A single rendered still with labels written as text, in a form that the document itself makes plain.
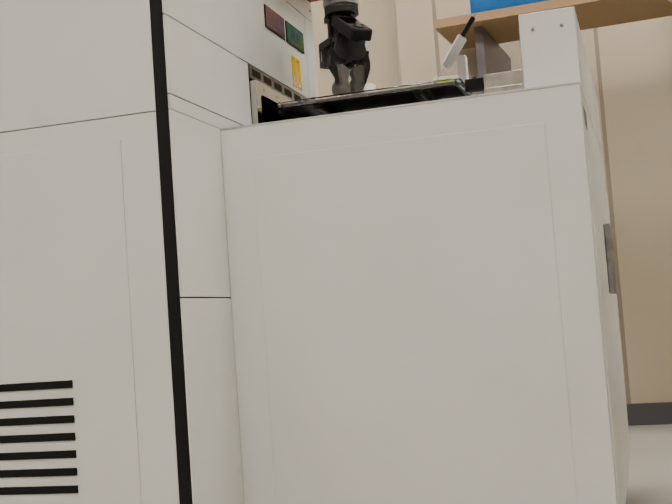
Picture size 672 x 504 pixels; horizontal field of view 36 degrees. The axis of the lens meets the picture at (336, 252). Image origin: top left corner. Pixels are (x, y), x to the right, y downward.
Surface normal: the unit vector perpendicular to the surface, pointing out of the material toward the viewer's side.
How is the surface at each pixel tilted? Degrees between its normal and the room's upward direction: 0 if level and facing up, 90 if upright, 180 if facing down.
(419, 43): 90
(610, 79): 90
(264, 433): 90
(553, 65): 90
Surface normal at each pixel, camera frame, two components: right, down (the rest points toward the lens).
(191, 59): 0.95, -0.09
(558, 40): -0.29, -0.04
